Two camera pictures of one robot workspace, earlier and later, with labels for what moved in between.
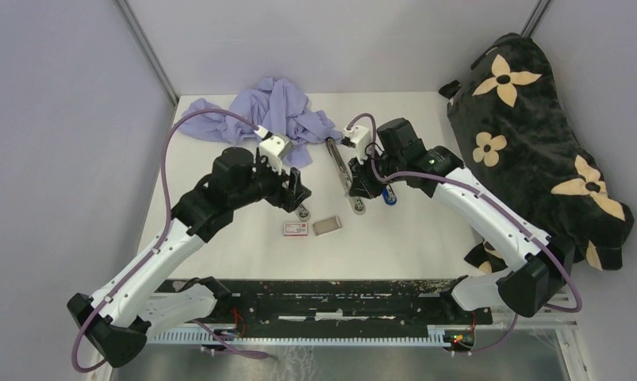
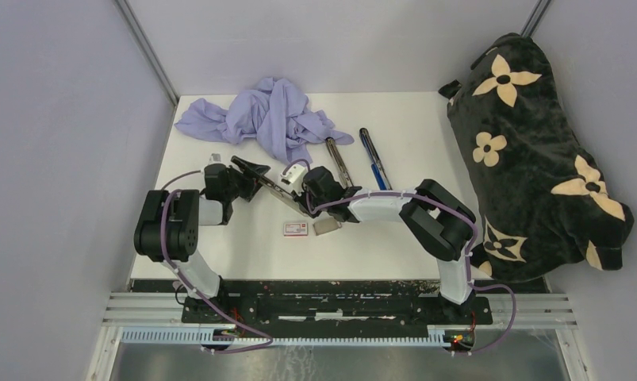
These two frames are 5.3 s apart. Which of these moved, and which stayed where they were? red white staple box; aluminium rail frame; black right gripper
Moved: black right gripper
Stayed: red white staple box; aluminium rail frame
